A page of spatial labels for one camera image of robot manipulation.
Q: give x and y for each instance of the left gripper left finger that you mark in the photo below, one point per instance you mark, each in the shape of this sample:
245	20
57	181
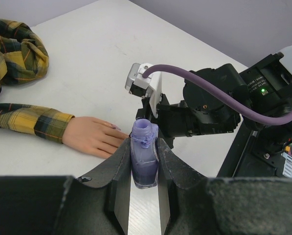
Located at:
97	203

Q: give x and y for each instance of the mannequin hand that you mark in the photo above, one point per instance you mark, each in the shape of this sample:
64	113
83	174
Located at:
93	136

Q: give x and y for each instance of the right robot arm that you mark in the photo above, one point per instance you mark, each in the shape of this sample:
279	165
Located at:
255	103

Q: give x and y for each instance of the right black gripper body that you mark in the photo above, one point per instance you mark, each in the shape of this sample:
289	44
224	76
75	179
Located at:
177	120

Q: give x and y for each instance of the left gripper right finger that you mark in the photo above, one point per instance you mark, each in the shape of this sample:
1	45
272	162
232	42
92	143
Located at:
192	204

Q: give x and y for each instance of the purple nail polish bottle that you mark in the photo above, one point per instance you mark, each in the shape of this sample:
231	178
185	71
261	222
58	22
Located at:
144	153

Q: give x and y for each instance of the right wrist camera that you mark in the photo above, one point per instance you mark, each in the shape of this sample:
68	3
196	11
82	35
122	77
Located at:
150	87

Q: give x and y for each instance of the yellow plaid shirt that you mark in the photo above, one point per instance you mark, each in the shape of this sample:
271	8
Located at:
24	59

